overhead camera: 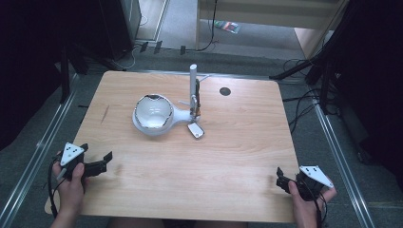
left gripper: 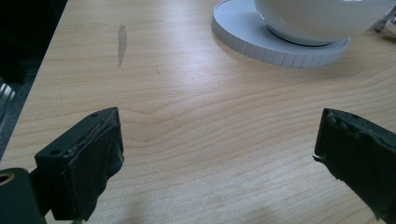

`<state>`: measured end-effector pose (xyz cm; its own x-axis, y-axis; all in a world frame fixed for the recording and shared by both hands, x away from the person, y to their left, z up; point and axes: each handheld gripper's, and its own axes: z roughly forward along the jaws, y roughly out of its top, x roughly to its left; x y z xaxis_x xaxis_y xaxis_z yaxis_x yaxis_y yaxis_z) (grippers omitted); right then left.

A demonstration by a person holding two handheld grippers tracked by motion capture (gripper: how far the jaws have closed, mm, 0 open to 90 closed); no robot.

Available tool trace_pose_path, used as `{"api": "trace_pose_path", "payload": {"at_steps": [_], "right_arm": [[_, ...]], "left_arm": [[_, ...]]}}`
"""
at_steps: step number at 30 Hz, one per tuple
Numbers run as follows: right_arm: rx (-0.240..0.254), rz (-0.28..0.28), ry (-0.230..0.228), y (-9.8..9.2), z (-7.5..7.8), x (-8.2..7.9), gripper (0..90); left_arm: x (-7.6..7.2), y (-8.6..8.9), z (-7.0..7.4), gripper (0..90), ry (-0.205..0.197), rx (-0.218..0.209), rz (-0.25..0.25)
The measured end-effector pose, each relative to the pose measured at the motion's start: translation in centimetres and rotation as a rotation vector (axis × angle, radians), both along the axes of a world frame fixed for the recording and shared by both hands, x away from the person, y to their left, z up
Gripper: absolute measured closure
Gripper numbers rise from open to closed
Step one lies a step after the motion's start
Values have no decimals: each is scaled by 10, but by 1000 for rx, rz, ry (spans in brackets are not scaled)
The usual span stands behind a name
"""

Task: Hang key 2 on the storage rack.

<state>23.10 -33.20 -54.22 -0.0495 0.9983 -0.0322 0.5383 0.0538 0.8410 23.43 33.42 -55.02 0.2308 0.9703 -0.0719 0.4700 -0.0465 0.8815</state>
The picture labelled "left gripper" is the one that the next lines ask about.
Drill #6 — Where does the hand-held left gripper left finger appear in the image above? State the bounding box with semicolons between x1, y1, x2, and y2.
35;106;125;222

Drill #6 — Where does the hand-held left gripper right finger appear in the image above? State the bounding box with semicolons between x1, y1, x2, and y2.
312;107;396;224

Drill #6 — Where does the white bowl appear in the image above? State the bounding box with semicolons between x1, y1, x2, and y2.
253;0;396;48

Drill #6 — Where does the white key rack stand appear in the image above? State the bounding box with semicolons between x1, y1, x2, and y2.
211;0;352;69

